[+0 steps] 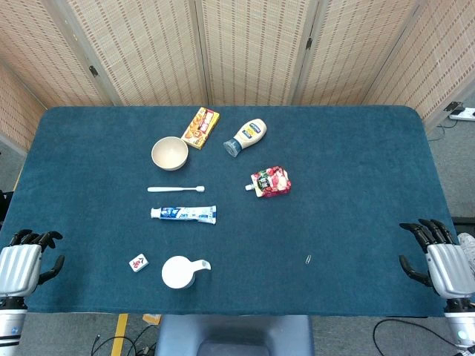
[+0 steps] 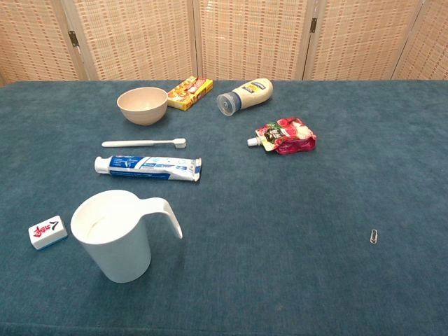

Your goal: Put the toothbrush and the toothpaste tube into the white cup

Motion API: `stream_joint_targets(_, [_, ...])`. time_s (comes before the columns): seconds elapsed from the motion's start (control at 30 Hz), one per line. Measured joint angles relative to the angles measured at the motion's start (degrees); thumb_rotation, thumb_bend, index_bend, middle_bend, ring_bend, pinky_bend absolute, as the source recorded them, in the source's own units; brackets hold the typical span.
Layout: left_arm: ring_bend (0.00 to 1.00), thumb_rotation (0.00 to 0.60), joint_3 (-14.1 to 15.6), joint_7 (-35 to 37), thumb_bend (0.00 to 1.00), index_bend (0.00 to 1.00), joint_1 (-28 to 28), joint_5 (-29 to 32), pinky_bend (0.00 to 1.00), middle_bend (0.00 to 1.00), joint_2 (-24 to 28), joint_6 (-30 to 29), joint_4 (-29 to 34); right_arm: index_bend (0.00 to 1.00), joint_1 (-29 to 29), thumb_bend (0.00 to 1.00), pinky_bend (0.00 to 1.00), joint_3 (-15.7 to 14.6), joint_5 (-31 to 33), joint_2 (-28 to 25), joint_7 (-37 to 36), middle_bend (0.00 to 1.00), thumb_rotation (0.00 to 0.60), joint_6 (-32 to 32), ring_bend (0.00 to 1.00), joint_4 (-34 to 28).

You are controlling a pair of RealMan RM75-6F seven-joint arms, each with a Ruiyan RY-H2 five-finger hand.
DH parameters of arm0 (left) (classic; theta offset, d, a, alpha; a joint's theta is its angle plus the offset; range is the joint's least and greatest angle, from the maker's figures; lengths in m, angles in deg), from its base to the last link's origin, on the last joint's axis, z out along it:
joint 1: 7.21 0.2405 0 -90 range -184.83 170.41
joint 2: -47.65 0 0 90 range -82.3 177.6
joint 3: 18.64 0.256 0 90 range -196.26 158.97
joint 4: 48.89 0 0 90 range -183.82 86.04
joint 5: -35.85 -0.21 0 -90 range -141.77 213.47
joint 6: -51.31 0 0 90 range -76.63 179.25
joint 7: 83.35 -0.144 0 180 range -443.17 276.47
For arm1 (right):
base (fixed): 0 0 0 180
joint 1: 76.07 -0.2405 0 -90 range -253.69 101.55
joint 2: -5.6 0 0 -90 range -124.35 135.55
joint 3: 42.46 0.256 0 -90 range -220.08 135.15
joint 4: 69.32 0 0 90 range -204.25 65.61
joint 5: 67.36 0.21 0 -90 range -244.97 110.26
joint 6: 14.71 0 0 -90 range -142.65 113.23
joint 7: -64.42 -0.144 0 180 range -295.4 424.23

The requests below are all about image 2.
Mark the blue white toothpaste tube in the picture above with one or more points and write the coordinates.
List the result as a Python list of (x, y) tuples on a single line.
[(150, 167)]

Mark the white toothbrush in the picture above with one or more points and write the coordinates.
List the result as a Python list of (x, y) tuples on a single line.
[(140, 143)]

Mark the red spout pouch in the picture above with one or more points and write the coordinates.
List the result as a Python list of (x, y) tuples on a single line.
[(287, 137)]

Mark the mayonnaise squeeze bottle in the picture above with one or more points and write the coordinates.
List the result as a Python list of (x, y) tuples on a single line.
[(250, 94)]

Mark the blue table cloth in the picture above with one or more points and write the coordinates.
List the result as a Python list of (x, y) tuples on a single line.
[(280, 227)]

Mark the yellow food box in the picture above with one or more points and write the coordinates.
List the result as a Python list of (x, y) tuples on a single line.
[(189, 93)]

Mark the beige bowl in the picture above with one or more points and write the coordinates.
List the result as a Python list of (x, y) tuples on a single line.
[(143, 106)]

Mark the woven folding screen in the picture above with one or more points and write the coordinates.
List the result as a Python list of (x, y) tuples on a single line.
[(245, 38)]

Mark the metal paper clip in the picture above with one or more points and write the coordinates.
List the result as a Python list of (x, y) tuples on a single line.
[(374, 236)]

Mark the brass screen hinge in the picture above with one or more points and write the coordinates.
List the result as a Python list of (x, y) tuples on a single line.
[(312, 25), (73, 38)]

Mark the white mahjong tile red print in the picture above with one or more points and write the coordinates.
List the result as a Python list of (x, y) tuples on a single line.
[(47, 232)]

